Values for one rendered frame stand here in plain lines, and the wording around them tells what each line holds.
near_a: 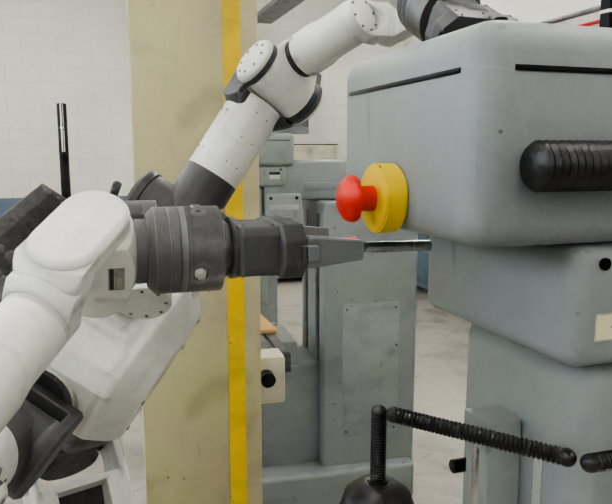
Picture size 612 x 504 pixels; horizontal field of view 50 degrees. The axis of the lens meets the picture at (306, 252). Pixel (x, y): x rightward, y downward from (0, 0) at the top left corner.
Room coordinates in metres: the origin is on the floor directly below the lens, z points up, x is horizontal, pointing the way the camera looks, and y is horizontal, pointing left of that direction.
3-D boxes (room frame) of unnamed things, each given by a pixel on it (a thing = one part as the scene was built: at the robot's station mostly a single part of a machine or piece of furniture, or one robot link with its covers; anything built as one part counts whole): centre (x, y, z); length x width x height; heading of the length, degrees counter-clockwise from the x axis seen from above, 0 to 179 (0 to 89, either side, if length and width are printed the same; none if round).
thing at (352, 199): (0.57, -0.04, 1.76); 0.04 x 0.03 x 0.04; 18
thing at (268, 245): (0.69, 0.07, 1.70); 0.13 x 0.12 x 0.10; 18
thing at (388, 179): (0.57, -0.07, 1.76); 0.06 x 0.02 x 0.06; 18
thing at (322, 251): (0.66, -0.03, 1.70); 0.06 x 0.02 x 0.03; 108
